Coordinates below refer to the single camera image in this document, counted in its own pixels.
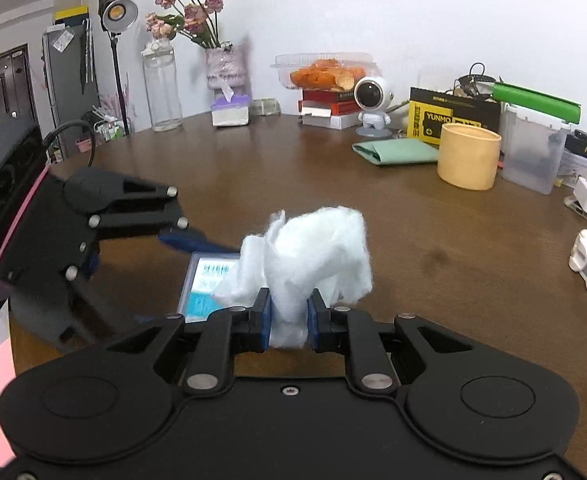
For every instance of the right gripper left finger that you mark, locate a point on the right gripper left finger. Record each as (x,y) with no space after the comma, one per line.
(223,336)

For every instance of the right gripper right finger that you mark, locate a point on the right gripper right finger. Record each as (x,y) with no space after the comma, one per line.
(362,342)

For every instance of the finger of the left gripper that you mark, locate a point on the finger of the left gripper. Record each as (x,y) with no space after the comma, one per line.
(192,240)

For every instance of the clear plastic floss box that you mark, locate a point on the clear plastic floss box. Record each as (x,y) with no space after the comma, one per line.
(205,272)

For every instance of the white tissue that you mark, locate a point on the white tissue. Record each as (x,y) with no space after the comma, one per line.
(324,250)

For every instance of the clear container of oranges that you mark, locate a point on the clear container of oranges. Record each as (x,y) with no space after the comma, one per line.
(331,71)

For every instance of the purple white tissue pack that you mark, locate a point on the purple white tissue pack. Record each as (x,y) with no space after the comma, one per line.
(234,112)

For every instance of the grey metal cabinet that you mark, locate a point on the grey metal cabinet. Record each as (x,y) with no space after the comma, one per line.
(72,90)

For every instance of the clear glass jar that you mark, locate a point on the clear glass jar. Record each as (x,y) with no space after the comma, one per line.
(160,79)

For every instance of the lilac flower vase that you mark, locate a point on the lilac flower vase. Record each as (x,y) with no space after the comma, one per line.
(225,65)

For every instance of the dark brown door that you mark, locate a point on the dark brown door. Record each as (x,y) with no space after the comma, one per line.
(16,94)

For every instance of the green folded cloth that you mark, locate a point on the green folded cloth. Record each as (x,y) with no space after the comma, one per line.
(396,152)

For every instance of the red white box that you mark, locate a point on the red white box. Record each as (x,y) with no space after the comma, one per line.
(328,109)

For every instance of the yellow ceramic mug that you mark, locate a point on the yellow ceramic mug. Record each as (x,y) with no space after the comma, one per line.
(468,156)

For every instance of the pink flower bouquet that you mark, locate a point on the pink flower bouquet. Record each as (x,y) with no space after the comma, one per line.
(196,20)

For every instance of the white astronaut robot toy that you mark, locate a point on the white astronaut robot toy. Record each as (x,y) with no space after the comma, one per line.
(373,95)

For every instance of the yellow black cardboard box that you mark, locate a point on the yellow black cardboard box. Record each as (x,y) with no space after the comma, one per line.
(429,110)

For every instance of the studio lamp on stand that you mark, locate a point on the studio lamp on stand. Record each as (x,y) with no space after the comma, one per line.
(117,16)

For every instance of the keys and glasses bundle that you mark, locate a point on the keys and glasses bundle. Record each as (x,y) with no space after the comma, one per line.
(476,84)

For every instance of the green handled clear container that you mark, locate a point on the green handled clear container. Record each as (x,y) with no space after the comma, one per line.
(534,127)

